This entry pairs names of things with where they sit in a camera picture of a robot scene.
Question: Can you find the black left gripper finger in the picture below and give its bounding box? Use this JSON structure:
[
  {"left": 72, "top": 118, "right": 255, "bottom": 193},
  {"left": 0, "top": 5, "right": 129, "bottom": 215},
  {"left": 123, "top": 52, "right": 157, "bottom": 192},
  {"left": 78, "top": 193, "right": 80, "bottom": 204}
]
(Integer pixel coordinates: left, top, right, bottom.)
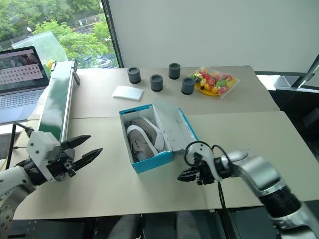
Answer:
[
  {"left": 60, "top": 134, "right": 92, "bottom": 151},
  {"left": 73, "top": 147, "right": 104, "bottom": 172}
]

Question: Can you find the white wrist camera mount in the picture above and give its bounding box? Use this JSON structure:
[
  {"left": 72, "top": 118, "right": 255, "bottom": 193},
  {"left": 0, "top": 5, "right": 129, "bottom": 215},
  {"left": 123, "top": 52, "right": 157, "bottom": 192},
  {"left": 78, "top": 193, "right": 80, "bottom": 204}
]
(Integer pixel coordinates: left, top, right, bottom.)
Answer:
[
  {"left": 26, "top": 130, "right": 62, "bottom": 181},
  {"left": 185, "top": 141, "right": 223, "bottom": 181}
]

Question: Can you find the dark grey cylinder cup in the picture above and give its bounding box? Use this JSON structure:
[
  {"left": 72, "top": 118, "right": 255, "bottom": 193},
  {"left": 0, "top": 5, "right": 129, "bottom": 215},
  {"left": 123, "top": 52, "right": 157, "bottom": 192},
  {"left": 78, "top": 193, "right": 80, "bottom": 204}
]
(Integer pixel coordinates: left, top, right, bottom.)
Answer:
[
  {"left": 150, "top": 74, "right": 164, "bottom": 93},
  {"left": 168, "top": 63, "right": 181, "bottom": 80},
  {"left": 180, "top": 77, "right": 196, "bottom": 95},
  {"left": 127, "top": 67, "right": 142, "bottom": 84}
]

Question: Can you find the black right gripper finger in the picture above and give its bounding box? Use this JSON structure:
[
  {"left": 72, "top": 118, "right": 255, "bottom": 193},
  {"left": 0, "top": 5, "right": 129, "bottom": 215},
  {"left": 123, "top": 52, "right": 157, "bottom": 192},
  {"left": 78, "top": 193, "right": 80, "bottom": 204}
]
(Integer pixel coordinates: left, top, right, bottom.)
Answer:
[
  {"left": 180, "top": 167, "right": 200, "bottom": 176},
  {"left": 177, "top": 174, "right": 200, "bottom": 183}
]

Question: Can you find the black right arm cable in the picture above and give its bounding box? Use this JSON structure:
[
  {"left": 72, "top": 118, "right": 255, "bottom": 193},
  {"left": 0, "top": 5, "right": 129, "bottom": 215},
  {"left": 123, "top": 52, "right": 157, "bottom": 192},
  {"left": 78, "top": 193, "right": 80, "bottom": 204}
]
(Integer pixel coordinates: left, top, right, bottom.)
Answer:
[{"left": 183, "top": 140, "right": 228, "bottom": 210}]

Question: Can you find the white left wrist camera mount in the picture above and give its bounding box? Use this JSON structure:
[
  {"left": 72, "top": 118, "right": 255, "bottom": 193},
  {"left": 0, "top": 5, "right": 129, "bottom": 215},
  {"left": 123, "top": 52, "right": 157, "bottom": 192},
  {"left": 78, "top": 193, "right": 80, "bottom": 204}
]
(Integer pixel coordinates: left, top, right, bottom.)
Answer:
[{"left": 26, "top": 130, "right": 62, "bottom": 181}]

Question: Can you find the dark window frame post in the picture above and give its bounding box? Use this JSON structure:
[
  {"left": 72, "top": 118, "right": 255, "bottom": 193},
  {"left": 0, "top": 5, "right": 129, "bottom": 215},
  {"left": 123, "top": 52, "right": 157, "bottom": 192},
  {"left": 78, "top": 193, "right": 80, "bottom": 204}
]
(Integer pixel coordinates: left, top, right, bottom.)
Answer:
[{"left": 100, "top": 0, "right": 124, "bottom": 69}]

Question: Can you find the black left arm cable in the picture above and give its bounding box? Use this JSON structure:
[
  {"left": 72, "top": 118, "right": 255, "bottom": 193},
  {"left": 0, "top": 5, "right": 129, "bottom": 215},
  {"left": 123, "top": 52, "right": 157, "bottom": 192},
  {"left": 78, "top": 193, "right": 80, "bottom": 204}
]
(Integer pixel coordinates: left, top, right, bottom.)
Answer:
[{"left": 5, "top": 121, "right": 35, "bottom": 170}]

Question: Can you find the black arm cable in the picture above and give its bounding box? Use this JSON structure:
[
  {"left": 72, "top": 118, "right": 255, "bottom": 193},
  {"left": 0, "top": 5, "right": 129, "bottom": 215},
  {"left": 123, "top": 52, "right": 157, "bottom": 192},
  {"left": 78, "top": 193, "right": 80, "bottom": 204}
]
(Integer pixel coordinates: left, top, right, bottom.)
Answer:
[
  {"left": 183, "top": 140, "right": 228, "bottom": 210},
  {"left": 5, "top": 121, "right": 35, "bottom": 170}
]

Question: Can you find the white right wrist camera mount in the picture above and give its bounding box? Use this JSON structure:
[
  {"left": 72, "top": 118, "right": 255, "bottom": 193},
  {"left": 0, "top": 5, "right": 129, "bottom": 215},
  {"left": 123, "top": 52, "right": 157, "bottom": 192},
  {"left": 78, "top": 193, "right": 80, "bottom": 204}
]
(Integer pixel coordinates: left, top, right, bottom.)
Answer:
[{"left": 185, "top": 141, "right": 223, "bottom": 181}]

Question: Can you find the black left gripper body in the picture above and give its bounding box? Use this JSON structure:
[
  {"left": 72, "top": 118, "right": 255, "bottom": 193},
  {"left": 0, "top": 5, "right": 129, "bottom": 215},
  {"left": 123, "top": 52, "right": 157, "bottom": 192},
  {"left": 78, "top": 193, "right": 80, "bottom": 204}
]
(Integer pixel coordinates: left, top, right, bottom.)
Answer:
[{"left": 47, "top": 147, "right": 77, "bottom": 182}]

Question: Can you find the yellow green toy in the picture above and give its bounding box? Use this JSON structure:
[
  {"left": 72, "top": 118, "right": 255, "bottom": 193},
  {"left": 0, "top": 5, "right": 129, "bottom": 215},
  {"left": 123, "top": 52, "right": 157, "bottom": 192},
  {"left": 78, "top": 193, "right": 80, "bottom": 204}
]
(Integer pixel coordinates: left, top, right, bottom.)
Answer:
[{"left": 44, "top": 59, "right": 55, "bottom": 73}]

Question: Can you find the grey metal frame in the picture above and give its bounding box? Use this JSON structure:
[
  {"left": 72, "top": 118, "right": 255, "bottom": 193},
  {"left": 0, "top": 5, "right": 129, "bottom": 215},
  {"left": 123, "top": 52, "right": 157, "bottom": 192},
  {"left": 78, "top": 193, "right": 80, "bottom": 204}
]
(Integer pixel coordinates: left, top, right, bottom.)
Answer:
[{"left": 254, "top": 53, "right": 319, "bottom": 95}]

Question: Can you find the translucent plastic sheet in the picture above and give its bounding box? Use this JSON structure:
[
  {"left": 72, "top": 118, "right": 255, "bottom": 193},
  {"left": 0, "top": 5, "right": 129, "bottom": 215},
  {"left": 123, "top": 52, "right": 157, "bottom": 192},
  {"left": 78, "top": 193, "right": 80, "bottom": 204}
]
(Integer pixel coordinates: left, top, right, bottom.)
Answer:
[{"left": 11, "top": 30, "right": 68, "bottom": 66}]

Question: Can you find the black perforated panel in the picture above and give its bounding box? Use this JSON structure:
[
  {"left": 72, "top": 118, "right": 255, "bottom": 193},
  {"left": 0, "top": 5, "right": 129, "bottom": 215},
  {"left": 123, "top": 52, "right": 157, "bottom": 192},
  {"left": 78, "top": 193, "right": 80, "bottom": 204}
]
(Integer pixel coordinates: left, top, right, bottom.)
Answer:
[{"left": 9, "top": 220, "right": 86, "bottom": 239}]

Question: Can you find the green conveyor belt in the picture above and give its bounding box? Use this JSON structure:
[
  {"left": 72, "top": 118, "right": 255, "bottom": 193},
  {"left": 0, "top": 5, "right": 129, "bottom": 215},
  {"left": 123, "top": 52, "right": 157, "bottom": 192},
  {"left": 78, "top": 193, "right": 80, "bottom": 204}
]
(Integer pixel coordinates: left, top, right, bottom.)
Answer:
[{"left": 37, "top": 58, "right": 81, "bottom": 143}]

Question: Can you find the grey laptop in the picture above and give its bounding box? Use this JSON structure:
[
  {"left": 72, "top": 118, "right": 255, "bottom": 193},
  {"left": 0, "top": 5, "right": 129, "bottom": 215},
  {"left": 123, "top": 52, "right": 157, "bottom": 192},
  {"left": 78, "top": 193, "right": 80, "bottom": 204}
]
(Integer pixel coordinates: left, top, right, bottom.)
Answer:
[{"left": 0, "top": 45, "right": 51, "bottom": 125}]

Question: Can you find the bag of colourful toy fruit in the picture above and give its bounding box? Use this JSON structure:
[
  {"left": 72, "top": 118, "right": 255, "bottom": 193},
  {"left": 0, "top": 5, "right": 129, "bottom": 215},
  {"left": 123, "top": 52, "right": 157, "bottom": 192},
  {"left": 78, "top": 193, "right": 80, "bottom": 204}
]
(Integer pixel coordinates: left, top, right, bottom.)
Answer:
[{"left": 190, "top": 65, "right": 242, "bottom": 100}]

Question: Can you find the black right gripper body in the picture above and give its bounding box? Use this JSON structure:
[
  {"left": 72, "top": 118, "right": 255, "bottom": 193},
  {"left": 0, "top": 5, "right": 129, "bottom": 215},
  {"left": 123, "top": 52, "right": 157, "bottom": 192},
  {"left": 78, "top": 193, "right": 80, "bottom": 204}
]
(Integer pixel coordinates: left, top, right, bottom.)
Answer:
[{"left": 193, "top": 153, "right": 216, "bottom": 186}]

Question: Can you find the blue cardboard box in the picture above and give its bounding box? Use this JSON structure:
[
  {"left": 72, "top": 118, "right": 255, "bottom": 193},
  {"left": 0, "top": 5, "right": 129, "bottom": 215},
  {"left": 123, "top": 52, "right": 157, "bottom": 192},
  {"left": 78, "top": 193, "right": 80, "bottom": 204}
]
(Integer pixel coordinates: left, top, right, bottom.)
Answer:
[{"left": 119, "top": 100, "right": 199, "bottom": 174}]

